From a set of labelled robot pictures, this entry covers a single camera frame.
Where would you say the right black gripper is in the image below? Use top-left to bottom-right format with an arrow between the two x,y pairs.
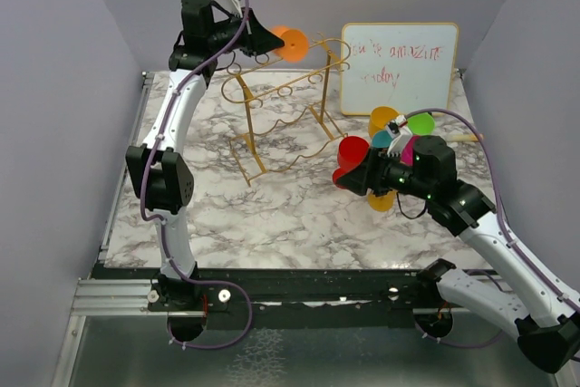
335,145 -> 434,199

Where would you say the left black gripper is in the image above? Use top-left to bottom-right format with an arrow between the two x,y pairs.
206,5 -> 283,56

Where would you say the red wine glass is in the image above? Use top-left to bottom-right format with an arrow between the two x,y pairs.
332,136 -> 369,186

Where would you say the amber wine glass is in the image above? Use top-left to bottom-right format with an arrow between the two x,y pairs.
367,190 -> 396,212

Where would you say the teal wine glass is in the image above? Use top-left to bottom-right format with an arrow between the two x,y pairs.
371,130 -> 393,149

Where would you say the magenta wine glass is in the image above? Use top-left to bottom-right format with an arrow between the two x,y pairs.
401,136 -> 419,166

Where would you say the orange wine glass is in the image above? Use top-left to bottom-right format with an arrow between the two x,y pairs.
271,25 -> 309,63

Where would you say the yellow wine glass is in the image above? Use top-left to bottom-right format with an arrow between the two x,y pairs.
368,106 -> 400,139

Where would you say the green wine glass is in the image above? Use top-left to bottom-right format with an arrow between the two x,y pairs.
407,112 -> 435,136

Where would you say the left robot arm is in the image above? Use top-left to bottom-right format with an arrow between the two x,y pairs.
125,0 -> 284,310

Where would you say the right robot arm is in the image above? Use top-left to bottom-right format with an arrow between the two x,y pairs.
336,136 -> 579,373

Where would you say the whiteboard marker pen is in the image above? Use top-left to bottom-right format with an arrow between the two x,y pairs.
447,134 -> 483,142

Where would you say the small whiteboard with writing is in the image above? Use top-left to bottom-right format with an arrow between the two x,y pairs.
340,23 -> 459,116

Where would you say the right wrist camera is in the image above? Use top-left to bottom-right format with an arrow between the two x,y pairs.
385,115 -> 413,158

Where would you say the gold wire glass rack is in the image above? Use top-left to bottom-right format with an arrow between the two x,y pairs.
220,37 -> 352,186

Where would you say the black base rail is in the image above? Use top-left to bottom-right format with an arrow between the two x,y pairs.
92,264 -> 457,337

